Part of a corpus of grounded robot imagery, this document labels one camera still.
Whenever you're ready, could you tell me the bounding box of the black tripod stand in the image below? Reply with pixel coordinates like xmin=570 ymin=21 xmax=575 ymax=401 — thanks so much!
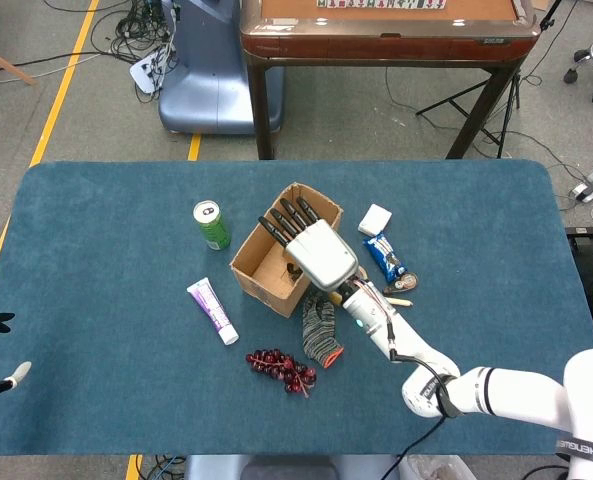
xmin=415 ymin=0 xmax=567 ymax=160

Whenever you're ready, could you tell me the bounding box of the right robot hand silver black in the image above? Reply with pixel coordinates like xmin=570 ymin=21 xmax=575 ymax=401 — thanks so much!
xmin=257 ymin=196 xmax=360 ymax=293

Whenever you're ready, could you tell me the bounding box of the grey robot torso base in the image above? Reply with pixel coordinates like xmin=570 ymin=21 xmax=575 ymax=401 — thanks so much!
xmin=183 ymin=453 xmax=402 ymax=480

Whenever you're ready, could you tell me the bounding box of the open cardboard box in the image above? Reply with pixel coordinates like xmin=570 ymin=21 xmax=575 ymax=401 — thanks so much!
xmin=229 ymin=182 xmax=345 ymax=319

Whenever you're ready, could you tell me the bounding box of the bunch of red grapes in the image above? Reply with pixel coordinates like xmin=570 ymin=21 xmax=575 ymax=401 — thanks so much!
xmin=245 ymin=348 xmax=318 ymax=400

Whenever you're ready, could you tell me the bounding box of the purple white toothpaste tube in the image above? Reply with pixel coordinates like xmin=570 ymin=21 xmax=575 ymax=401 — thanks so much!
xmin=185 ymin=277 xmax=240 ymax=346

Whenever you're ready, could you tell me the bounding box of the small white box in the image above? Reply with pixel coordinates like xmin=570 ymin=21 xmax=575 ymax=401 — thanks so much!
xmin=357 ymin=203 xmax=393 ymax=238

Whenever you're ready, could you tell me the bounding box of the blue cookie packet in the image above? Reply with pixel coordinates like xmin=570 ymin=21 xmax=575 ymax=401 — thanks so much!
xmin=362 ymin=232 xmax=408 ymax=284

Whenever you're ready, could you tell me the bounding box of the grey striped work glove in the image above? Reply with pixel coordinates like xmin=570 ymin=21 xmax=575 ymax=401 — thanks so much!
xmin=301 ymin=291 xmax=345 ymax=370

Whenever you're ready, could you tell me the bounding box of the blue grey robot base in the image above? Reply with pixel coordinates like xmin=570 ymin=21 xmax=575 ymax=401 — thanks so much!
xmin=158 ymin=0 xmax=286 ymax=136

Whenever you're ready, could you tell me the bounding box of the brown mahjong table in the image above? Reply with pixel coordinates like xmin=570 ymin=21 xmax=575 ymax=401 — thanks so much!
xmin=239 ymin=0 xmax=542 ymax=161

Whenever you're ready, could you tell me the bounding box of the blue felt table cover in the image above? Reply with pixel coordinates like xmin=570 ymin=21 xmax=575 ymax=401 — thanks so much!
xmin=0 ymin=159 xmax=593 ymax=457

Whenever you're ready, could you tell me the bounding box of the green drink can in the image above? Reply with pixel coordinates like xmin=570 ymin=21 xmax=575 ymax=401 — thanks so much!
xmin=192 ymin=199 xmax=232 ymax=252

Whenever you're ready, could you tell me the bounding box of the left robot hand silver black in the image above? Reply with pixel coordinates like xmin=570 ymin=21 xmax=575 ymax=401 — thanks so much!
xmin=0 ymin=312 xmax=33 ymax=409

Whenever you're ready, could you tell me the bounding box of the wooden pole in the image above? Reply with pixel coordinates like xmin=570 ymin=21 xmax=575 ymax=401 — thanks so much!
xmin=0 ymin=40 xmax=37 ymax=87

